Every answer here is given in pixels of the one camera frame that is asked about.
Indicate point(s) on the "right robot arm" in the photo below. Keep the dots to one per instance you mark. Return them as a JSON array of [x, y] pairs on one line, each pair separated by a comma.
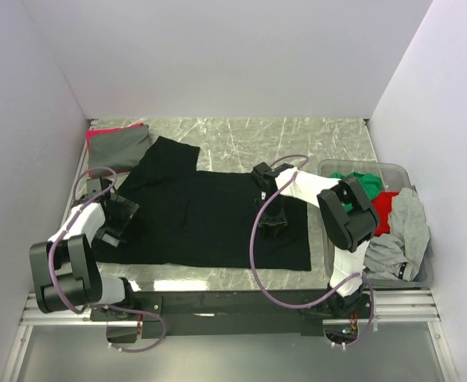
[[349, 218]]

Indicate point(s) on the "black base beam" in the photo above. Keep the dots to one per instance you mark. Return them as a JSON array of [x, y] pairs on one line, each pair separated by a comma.
[[192, 313]]

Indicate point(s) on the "aluminium rail frame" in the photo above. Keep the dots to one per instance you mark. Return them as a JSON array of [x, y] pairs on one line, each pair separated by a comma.
[[406, 342]]

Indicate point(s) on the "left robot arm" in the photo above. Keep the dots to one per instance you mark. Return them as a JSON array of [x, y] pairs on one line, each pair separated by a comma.
[[63, 268]]

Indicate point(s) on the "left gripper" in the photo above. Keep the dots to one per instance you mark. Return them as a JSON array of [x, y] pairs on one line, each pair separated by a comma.
[[126, 211]]

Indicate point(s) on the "green t-shirt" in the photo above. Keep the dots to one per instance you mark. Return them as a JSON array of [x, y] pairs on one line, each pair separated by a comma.
[[372, 184]]

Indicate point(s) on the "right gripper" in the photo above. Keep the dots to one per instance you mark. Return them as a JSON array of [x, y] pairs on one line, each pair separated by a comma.
[[278, 222]]

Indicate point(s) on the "black t-shirt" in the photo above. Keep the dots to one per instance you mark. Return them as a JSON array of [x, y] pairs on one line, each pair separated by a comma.
[[188, 217]]

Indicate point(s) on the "red t-shirt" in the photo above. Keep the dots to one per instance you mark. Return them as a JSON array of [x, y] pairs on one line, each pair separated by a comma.
[[383, 207]]

